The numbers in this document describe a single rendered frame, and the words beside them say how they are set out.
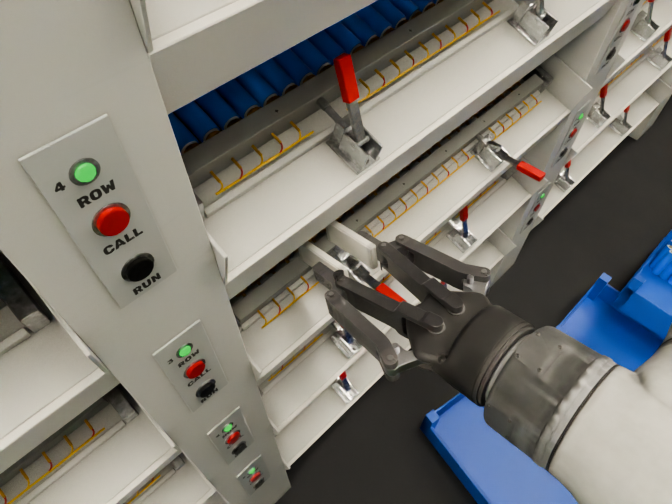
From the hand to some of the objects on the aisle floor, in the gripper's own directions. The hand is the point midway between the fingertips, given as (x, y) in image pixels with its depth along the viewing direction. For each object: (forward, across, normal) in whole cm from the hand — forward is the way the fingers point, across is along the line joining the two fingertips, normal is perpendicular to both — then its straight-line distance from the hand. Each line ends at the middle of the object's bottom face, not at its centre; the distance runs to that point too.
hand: (336, 252), depth 52 cm
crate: (-17, -54, +65) cm, 86 cm away
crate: (-13, -20, +64) cm, 68 cm away
